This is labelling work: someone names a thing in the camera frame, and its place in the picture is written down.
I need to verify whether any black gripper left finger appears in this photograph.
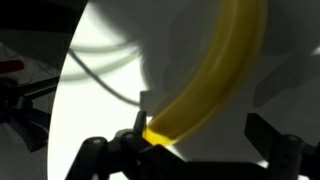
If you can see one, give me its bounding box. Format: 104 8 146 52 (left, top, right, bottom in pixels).
65 110 161 180

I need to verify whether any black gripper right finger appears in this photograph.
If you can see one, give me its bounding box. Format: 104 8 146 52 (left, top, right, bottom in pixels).
244 112 320 180

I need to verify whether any yellow banana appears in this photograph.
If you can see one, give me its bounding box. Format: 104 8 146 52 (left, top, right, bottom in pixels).
142 0 270 148

